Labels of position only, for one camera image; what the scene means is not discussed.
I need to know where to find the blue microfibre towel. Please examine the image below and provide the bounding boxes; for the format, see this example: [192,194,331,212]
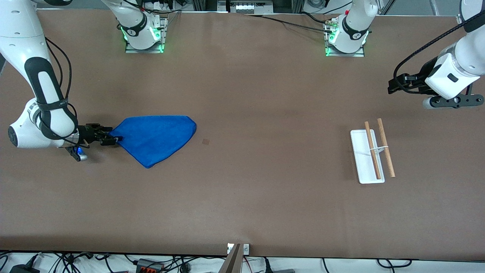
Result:
[109,115,197,169]

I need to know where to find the looped black floor cable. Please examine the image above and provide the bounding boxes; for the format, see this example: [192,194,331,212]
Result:
[377,259,412,268]

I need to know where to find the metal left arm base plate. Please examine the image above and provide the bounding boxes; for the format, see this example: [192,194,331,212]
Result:
[325,21,365,58]

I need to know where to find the black power adapter orange plugs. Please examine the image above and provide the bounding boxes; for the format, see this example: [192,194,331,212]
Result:
[136,259,164,273]

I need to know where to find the aluminium frame profile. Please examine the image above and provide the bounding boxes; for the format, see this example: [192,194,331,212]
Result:
[191,0,228,12]

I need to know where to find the tangled black floor cable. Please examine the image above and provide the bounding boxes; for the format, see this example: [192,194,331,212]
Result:
[34,252,114,273]

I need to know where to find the silver electronics box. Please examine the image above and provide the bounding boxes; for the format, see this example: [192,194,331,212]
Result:
[229,0,274,15]

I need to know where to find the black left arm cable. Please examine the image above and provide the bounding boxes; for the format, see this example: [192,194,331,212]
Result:
[394,15,485,93]

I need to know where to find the white rack with wooden rods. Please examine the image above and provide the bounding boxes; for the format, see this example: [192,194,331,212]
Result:
[350,118,396,185]

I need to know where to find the wooden post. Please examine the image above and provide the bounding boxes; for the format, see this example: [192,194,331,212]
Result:
[219,244,243,273]

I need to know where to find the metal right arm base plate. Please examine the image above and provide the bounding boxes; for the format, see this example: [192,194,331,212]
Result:
[125,17,167,54]

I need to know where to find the black cable across table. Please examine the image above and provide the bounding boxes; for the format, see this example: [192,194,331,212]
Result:
[242,13,336,35]

